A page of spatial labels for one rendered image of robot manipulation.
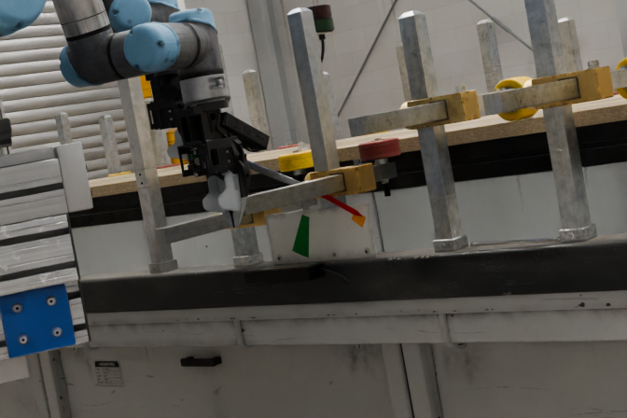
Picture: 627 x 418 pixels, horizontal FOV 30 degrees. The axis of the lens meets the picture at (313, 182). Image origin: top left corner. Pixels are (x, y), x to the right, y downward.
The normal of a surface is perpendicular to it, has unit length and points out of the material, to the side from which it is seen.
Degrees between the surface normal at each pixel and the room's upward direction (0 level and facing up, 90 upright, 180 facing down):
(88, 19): 100
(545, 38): 90
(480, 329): 90
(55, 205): 90
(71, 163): 90
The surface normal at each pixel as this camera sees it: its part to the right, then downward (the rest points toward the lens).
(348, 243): -0.64, 0.15
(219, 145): 0.75, -0.10
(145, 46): -0.44, 0.13
